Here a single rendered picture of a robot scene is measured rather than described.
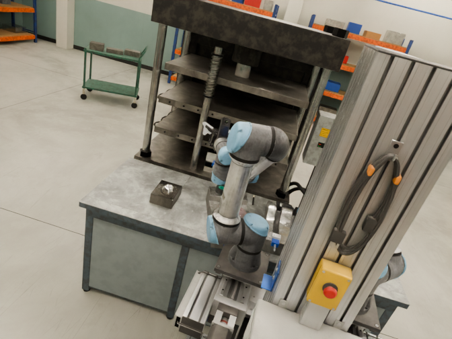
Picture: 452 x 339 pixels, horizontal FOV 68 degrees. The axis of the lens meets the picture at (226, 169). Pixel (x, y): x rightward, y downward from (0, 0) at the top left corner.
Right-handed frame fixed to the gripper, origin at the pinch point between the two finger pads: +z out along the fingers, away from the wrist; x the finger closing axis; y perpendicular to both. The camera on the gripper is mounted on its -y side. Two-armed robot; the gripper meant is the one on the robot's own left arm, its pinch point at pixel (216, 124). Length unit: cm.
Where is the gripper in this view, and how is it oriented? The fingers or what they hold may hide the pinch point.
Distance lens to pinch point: 179.1
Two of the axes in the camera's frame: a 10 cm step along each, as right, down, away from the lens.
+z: -1.9, -4.8, 8.6
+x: 9.2, 2.3, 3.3
